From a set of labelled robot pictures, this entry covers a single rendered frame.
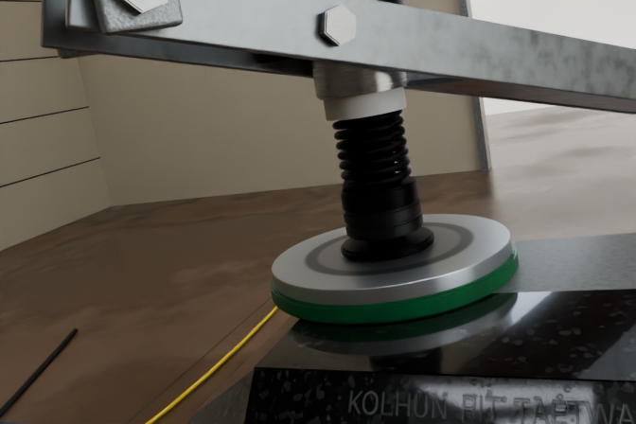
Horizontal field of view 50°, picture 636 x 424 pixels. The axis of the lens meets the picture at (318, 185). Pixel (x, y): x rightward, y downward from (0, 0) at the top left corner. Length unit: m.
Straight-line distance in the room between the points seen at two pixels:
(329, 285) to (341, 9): 0.21
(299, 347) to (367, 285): 0.07
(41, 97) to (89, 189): 0.98
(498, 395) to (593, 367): 0.06
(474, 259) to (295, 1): 0.24
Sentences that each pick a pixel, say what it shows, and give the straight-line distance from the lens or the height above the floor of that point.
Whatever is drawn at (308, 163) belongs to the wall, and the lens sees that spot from 5.91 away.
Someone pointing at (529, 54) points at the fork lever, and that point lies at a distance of 0.64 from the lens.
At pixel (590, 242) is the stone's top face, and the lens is 0.66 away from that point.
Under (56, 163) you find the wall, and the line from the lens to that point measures 6.62.
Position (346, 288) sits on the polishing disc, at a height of 0.87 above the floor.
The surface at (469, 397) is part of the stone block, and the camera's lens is 0.44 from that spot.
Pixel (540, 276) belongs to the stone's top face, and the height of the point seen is 0.85.
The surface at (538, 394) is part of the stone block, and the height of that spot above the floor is 0.84.
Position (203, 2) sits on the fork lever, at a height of 1.09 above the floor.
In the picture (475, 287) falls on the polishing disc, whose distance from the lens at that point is 0.54.
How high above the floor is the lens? 1.04
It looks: 10 degrees down
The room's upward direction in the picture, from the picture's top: 10 degrees counter-clockwise
